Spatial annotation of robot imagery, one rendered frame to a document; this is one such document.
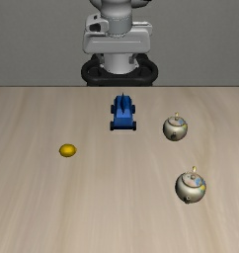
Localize yellow lemon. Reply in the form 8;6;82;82
58;143;78;158

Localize blue toy car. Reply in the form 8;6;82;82
109;92;138;132

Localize silver teapot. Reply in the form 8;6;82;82
174;165;207;206
162;112;189;142

